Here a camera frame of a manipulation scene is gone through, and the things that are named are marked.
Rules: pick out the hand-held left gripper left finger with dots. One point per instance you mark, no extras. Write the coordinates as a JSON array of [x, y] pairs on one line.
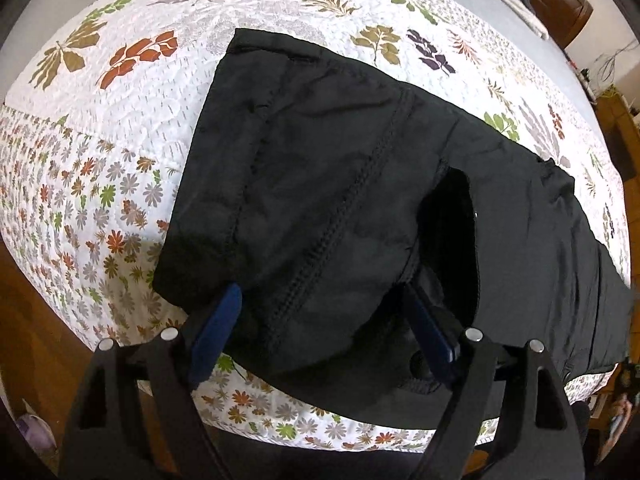
[[216, 332]]

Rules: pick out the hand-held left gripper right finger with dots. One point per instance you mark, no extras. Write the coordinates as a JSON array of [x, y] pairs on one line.
[[431, 332]]

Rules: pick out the purple and white bag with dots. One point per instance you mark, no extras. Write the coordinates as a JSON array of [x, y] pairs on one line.
[[35, 427]]

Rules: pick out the floral quilted bedspread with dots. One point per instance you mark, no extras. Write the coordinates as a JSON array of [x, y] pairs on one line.
[[125, 125]]

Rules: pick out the pile of folded clothes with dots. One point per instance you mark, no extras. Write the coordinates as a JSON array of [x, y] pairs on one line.
[[520, 0]]

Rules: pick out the wooden wall cabinet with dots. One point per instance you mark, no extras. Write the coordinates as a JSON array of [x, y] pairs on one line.
[[622, 130]]

